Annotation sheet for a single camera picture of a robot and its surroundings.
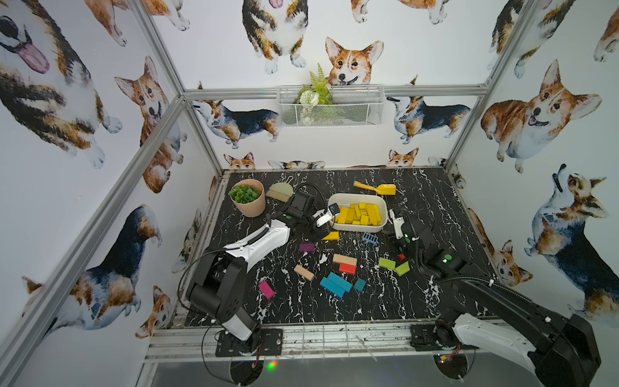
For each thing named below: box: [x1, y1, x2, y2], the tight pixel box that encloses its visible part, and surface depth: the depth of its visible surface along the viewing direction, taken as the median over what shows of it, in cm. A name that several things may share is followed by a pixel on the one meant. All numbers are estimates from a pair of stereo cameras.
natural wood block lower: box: [293, 264, 315, 282], surface depth 90 cm
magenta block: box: [258, 280, 275, 300], surface depth 86 cm
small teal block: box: [353, 278, 366, 292], surface depth 86 cm
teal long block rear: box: [327, 271, 354, 293], surface depth 87 cm
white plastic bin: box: [328, 192, 388, 233], surface depth 102 cm
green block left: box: [378, 257, 396, 271], surface depth 90 cm
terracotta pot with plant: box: [228, 178, 266, 218], surface depth 99 cm
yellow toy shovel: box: [353, 180, 397, 196], surface depth 116 cm
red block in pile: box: [338, 262, 358, 275], surface depth 90 cm
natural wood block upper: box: [332, 253, 358, 267], surface depth 92 cm
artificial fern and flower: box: [298, 62, 334, 125], surface depth 85 cm
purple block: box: [299, 242, 316, 253], surface depth 97 cm
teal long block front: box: [319, 276, 346, 299], surface depth 86 cm
